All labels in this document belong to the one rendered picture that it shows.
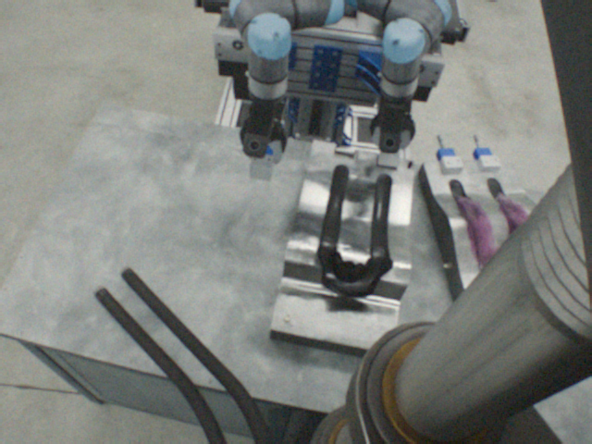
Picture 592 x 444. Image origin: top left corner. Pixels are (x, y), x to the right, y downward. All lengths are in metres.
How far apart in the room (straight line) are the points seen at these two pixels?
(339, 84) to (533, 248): 1.50
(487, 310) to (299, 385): 0.91
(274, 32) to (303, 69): 0.72
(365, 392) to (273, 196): 1.00
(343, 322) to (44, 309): 0.66
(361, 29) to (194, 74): 1.42
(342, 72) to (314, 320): 0.84
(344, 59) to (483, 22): 2.11
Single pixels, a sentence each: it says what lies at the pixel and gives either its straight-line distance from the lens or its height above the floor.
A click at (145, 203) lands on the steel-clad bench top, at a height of 0.80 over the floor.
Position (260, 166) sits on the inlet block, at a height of 0.96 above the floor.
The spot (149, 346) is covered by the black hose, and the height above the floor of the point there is 0.86.
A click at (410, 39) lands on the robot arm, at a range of 0.97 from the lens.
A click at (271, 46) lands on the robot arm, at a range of 0.91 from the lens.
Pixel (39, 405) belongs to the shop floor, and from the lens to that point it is 2.04.
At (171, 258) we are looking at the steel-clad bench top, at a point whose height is 0.80.
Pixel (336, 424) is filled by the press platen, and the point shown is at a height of 1.29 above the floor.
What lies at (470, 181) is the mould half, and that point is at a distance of 1.37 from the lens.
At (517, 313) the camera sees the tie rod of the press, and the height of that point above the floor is 1.70.
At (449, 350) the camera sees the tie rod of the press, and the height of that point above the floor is 1.64.
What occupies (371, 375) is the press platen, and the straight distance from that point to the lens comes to 0.33.
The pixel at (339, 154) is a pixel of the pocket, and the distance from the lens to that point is 1.30.
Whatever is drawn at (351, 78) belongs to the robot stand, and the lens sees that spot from 1.64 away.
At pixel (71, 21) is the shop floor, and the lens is 3.35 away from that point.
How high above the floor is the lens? 1.85
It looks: 57 degrees down
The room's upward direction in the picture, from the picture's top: 8 degrees clockwise
